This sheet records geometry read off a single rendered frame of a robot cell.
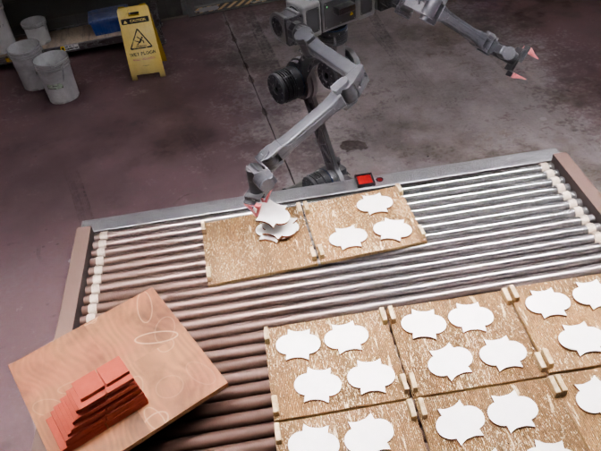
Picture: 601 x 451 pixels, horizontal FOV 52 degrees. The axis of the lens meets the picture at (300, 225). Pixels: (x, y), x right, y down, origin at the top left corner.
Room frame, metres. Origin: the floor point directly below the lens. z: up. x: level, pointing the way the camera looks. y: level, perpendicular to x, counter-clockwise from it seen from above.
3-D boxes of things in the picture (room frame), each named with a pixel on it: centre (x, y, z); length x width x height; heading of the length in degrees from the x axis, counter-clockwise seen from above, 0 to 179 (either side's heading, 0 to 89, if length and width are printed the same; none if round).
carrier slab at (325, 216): (1.82, -0.24, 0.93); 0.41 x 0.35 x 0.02; 97
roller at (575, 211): (1.71, -0.14, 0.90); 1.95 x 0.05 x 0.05; 94
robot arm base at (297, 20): (2.47, -0.09, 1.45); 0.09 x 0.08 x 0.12; 120
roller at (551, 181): (1.91, -0.13, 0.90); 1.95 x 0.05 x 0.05; 94
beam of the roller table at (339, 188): (2.08, -0.12, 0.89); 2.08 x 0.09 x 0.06; 94
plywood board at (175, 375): (1.15, 0.61, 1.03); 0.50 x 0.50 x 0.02; 32
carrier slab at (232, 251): (1.77, 0.18, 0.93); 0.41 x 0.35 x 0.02; 97
